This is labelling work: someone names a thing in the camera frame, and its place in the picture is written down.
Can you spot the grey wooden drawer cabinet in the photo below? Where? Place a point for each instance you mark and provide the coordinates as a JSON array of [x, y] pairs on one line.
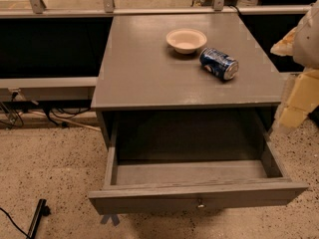
[[150, 95]]

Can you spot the blue soda can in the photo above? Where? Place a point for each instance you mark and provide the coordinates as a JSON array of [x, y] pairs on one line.
[[219, 64]]

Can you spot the white paper bowl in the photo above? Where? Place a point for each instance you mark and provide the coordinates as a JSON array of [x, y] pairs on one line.
[[186, 41]]

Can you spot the grey top drawer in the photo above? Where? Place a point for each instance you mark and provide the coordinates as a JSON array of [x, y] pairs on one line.
[[185, 161]]

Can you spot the tan robot gripper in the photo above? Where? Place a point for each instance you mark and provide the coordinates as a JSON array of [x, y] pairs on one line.
[[307, 42]]

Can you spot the blue tape cross mark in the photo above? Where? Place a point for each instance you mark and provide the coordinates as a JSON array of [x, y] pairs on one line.
[[111, 217]]

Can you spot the black power strip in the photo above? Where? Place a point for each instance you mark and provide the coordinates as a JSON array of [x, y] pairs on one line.
[[42, 210]]

